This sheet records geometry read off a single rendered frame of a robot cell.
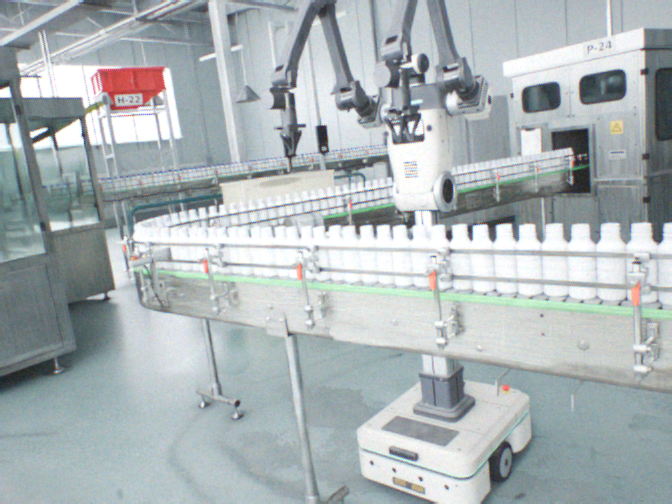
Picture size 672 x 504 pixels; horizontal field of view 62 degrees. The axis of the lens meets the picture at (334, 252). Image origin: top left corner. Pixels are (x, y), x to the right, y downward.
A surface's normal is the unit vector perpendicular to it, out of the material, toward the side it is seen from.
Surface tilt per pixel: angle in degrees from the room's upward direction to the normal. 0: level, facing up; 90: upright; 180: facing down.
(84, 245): 90
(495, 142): 91
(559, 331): 90
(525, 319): 90
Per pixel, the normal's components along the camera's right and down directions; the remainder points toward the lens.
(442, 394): -0.62, 0.22
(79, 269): 0.77, 0.02
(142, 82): 0.54, 0.08
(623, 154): -0.83, 0.20
